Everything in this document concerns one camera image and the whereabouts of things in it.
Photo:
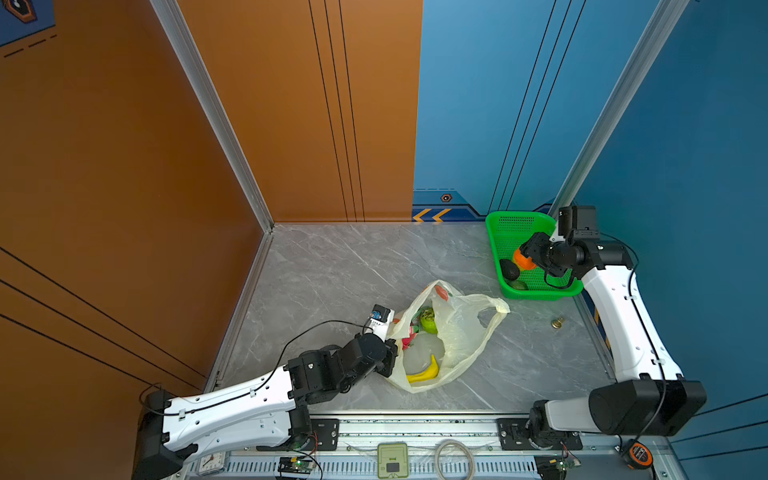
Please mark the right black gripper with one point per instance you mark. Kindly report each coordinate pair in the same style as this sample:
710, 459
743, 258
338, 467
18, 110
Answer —
533, 247

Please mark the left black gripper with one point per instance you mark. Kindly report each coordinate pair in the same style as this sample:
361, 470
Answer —
388, 357

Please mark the orange fruit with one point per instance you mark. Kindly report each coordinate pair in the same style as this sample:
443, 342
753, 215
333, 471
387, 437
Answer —
523, 262

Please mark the small dark green fruit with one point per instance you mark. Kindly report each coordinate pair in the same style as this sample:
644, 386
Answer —
518, 285

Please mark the dark brown avocado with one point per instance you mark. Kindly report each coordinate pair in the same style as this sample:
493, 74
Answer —
509, 269

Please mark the green plastic mesh basket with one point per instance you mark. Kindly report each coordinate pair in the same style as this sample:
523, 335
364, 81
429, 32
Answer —
519, 277

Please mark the yellow banana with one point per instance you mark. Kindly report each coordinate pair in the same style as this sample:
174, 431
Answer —
429, 373

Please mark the yellow translucent plastic bag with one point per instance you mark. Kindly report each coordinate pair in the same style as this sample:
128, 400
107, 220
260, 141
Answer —
465, 325

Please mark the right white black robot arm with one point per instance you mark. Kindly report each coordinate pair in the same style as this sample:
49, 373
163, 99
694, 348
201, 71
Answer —
650, 394

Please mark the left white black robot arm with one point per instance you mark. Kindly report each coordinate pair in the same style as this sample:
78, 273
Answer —
271, 411

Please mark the red dragon fruit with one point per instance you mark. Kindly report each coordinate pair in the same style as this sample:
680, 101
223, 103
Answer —
412, 332

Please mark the left green circuit board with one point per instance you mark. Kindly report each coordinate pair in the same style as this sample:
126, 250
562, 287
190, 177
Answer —
295, 468

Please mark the green circuit board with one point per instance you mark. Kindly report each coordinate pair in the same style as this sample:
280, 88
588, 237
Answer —
550, 468
295, 468

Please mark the green square device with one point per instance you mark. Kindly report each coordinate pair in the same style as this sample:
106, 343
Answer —
392, 461

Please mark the small white alarm clock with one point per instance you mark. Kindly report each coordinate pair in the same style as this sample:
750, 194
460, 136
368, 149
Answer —
213, 464

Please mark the orange black tape measure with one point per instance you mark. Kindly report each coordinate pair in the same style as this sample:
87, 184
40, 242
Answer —
637, 456

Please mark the right green circuit board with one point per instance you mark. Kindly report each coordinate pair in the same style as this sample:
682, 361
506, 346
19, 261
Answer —
550, 468

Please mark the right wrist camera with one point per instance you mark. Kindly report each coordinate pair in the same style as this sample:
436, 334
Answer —
578, 223

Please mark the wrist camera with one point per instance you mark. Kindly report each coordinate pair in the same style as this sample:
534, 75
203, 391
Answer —
379, 321
578, 223

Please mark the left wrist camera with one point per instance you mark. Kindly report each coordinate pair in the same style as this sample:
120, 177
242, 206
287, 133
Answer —
379, 321

